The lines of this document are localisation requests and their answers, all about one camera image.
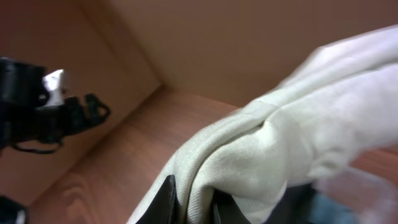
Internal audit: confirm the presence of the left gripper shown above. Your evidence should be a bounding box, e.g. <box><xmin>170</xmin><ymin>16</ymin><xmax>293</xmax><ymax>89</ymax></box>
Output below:
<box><xmin>12</xmin><ymin>93</ymin><xmax>111</xmax><ymax>144</ymax></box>

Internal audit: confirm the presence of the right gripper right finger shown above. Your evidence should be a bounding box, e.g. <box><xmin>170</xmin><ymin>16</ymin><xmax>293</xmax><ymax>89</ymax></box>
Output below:
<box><xmin>212</xmin><ymin>190</ymin><xmax>250</xmax><ymax>224</ymax></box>

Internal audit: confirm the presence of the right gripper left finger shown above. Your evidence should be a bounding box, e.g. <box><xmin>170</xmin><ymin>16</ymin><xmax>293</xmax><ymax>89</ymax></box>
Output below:
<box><xmin>136</xmin><ymin>175</ymin><xmax>178</xmax><ymax>224</ymax></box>

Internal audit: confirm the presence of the cream white cloth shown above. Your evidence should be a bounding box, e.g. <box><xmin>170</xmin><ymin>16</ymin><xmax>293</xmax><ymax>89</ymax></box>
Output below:
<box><xmin>129</xmin><ymin>26</ymin><xmax>397</xmax><ymax>223</ymax></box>

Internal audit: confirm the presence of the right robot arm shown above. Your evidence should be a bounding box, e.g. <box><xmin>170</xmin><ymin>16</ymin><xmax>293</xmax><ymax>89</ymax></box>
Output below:
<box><xmin>1</xmin><ymin>175</ymin><xmax>249</xmax><ymax>224</ymax></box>

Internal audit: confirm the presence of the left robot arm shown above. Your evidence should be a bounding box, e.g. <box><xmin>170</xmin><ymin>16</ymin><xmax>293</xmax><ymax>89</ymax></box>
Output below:
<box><xmin>1</xmin><ymin>57</ymin><xmax>111</xmax><ymax>154</ymax></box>

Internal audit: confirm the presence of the clear plastic storage bin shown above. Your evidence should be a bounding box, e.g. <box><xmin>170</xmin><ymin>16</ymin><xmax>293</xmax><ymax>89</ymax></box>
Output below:
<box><xmin>315</xmin><ymin>167</ymin><xmax>397</xmax><ymax>224</ymax></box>

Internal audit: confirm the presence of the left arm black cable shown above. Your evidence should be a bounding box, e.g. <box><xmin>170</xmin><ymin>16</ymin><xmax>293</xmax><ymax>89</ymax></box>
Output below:
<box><xmin>11</xmin><ymin>141</ymin><xmax>65</xmax><ymax>156</ymax></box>

